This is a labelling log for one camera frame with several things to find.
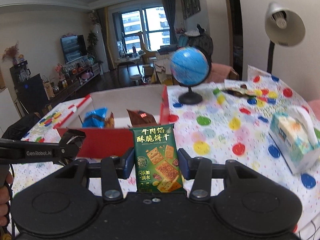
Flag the blue snack packet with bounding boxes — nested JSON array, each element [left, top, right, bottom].
[[82, 107, 108, 128]]

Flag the black chair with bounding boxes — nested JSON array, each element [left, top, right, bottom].
[[2, 112, 41, 140]]

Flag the green cracker packet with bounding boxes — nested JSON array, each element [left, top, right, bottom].
[[131, 124, 184, 193]]

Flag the blue desk globe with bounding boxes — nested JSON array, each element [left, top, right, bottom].
[[170, 46, 212, 105]]

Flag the wall television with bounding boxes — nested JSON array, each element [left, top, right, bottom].
[[60, 35, 87, 63]]

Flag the red cardboard box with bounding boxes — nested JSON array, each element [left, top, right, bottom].
[[54, 85, 170, 159]]

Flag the orange potato chip bag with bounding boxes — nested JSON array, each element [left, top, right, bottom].
[[104, 112, 114, 128]]

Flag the dark snack wrapper far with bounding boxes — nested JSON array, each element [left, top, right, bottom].
[[222, 79, 257, 98]]

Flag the tissue pack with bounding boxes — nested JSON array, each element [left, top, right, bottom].
[[269, 106, 319, 174]]

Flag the white desk lamp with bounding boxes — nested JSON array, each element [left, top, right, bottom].
[[265, 2, 305, 74]]

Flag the copper Oreo bag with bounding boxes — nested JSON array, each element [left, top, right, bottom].
[[127, 109, 157, 127]]

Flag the long tv console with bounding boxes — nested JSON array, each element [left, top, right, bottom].
[[45, 63, 100, 106]]

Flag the person left hand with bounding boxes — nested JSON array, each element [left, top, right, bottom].
[[0, 186, 10, 226]]

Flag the balloon pattern tablecloth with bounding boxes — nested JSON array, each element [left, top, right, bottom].
[[13, 67, 319, 239]]

